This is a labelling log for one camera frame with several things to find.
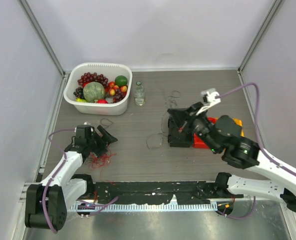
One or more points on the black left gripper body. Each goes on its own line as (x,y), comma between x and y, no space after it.
(97,144)

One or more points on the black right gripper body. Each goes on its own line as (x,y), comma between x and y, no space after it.
(200,125)

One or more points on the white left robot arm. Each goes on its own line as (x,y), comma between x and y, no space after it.
(47,202)

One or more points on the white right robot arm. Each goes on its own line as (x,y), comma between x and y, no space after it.
(224,137)

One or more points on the black plastic bin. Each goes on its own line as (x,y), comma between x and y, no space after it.
(179,139)

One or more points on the orange plastic bin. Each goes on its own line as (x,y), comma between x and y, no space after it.
(239,122)

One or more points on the red apple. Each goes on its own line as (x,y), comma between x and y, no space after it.
(102,101)

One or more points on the clear glass bottle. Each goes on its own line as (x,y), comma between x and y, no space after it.
(139,94)

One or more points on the green melon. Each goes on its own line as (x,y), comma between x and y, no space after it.
(94,91)

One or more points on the peach fruit cluster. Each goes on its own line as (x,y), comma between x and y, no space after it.
(115,90)

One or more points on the green lime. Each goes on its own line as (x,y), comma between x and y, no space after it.
(121,81)

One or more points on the red grape bunch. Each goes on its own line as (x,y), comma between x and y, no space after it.
(89,77)

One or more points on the white plastic basket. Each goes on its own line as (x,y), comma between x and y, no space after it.
(117,105)

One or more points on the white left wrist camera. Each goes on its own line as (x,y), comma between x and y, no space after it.
(85,124)

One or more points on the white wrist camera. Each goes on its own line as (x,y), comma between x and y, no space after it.
(210,98)
(85,124)

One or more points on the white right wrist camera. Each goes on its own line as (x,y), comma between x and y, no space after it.
(210,98)

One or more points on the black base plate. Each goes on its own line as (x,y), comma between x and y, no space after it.
(157,192)

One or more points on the white slotted cable duct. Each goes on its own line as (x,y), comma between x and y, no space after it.
(171,207)

